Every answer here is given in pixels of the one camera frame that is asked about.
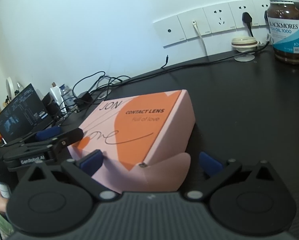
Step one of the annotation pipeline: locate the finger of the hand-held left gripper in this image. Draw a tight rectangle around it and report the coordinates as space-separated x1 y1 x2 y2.
48 128 84 155
22 126 64 145

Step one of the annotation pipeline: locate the black power adapter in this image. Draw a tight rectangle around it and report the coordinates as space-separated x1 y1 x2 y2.
74 92 93 110

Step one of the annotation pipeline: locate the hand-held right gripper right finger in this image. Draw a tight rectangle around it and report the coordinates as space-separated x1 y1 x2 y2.
185 150 280 202

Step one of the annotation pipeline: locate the small clear bottle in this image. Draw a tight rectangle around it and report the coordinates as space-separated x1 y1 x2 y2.
60 84 73 107

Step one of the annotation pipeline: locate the white tube brown cap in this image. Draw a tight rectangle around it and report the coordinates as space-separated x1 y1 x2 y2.
50 81 65 111

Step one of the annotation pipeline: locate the black desktop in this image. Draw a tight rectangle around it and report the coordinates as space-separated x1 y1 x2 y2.
0 42 299 240

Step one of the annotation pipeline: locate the small black laptop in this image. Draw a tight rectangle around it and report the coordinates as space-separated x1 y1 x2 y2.
0 83 53 143

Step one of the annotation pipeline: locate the pink cardboard box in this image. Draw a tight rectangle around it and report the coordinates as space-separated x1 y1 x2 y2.
67 89 196 194

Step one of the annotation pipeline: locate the white coaxial wall plate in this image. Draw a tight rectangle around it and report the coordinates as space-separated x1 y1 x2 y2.
153 14 188 47

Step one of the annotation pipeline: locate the brown supplement bottle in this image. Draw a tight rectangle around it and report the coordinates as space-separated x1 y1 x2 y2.
267 0 299 65

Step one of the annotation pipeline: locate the cream round holder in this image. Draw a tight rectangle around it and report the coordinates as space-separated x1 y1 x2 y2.
231 36 260 63

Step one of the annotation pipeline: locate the black usb cable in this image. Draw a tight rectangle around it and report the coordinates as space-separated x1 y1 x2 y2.
161 42 271 76

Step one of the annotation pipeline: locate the white network cable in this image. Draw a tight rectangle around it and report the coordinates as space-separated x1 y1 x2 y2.
192 21 209 57

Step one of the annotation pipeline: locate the black power plug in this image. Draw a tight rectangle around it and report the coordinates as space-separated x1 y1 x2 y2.
242 12 255 38

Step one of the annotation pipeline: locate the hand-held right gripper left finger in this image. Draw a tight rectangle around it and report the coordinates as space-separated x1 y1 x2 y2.
25 150 115 202

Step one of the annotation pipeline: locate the round white mirror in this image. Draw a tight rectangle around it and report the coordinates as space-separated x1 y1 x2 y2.
6 77 15 98

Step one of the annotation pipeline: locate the white network wall plate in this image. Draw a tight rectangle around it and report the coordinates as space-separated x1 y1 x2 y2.
177 7 213 40

